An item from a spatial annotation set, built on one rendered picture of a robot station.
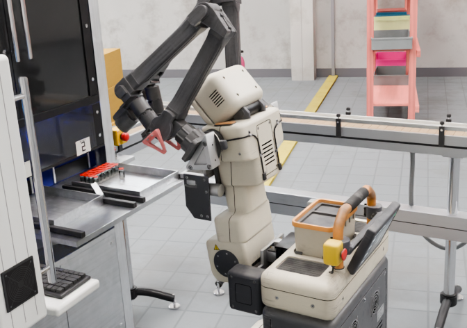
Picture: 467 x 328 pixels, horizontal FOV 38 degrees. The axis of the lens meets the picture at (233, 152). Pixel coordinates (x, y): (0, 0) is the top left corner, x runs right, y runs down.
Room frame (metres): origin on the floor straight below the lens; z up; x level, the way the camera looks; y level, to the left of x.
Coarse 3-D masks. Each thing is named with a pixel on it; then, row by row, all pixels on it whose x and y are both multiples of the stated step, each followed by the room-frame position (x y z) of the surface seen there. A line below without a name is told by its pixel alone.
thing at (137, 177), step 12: (132, 168) 2.74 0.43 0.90; (144, 168) 2.71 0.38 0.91; (156, 168) 2.68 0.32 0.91; (108, 180) 2.65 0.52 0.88; (120, 180) 2.64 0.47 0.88; (132, 180) 2.64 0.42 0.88; (144, 180) 2.63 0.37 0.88; (156, 180) 2.62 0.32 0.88; (168, 180) 2.56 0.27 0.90; (120, 192) 2.45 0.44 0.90; (132, 192) 2.42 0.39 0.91; (144, 192) 2.42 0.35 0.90
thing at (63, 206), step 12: (48, 192) 2.52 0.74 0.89; (60, 192) 2.49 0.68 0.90; (72, 192) 2.46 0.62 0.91; (84, 192) 2.43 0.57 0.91; (36, 204) 2.42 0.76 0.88; (48, 204) 2.41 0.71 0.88; (60, 204) 2.40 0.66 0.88; (72, 204) 2.39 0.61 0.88; (84, 204) 2.30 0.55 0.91; (96, 204) 2.35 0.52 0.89; (36, 216) 2.29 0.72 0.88; (48, 216) 2.29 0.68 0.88; (60, 216) 2.20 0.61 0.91; (72, 216) 2.24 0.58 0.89
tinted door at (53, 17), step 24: (48, 0) 2.64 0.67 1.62; (72, 0) 2.75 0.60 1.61; (48, 24) 2.62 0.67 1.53; (72, 24) 2.74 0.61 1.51; (24, 48) 2.50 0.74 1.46; (48, 48) 2.61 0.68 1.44; (72, 48) 2.72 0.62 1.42; (24, 72) 2.49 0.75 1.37; (48, 72) 2.59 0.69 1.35; (72, 72) 2.71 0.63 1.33; (48, 96) 2.58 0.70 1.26; (72, 96) 2.69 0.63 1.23
